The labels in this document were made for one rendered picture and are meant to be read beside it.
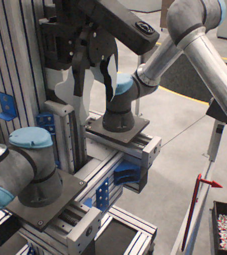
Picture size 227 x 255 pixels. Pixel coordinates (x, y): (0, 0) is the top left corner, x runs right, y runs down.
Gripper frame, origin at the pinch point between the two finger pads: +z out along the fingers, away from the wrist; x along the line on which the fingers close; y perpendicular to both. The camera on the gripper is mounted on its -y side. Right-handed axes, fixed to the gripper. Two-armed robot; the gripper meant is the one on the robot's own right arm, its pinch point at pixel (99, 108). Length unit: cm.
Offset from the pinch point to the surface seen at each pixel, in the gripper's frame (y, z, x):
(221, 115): -14, 39, -82
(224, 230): -27, 65, -41
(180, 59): 42, 59, -209
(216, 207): -22, 63, -50
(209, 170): -15, 62, -70
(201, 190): -15, 63, -57
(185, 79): 33, 76, -207
